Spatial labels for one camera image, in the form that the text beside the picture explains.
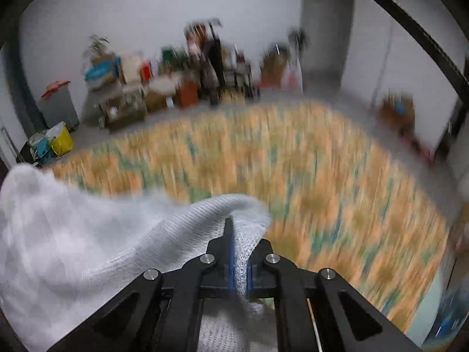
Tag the blue plastic bag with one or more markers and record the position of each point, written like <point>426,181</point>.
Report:
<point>99,71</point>

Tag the cluttered table with items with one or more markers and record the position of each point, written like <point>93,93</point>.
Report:
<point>214,55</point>

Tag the black standing fan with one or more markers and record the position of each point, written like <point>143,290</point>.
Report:
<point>297,40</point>

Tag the white storage container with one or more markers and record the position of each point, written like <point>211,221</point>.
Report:
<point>130,69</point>

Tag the printed cardboard box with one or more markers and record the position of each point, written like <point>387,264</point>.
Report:
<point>274,69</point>

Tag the orange box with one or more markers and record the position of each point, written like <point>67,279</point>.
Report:
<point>187,94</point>

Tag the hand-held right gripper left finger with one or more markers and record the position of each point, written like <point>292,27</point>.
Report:
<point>231,271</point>

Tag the red cloth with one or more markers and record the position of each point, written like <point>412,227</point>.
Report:
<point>55,88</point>

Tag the grey knit sweater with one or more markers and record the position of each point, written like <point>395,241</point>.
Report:
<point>73,227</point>

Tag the white red plastic bag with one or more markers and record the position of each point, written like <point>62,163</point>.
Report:
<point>292,77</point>

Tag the potted plant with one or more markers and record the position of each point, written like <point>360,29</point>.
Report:
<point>97,46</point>

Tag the grey cabinet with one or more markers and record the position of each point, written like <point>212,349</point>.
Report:
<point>60,108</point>

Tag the sunflower print blanket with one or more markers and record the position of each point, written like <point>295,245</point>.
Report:
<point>293,172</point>

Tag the red box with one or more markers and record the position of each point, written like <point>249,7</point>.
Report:
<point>146,71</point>

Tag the yellow plastic bin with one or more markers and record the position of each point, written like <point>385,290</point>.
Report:
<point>61,142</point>

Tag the teal bag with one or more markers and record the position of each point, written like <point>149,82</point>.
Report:
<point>40,146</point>

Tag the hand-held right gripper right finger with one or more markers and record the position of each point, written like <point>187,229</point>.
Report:
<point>250,277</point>

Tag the open cardboard box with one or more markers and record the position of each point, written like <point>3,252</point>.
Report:
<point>397,112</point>

